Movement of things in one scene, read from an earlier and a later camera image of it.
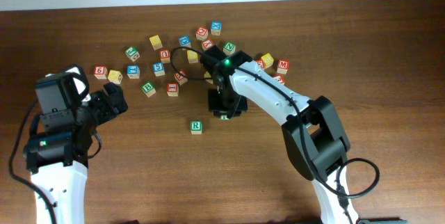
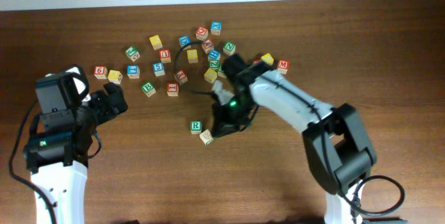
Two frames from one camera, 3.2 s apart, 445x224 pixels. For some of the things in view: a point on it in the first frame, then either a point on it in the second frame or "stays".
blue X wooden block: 215,28 stays
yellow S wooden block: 224,117 to 206,137
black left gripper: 113,96 stays
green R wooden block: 196,127 stays
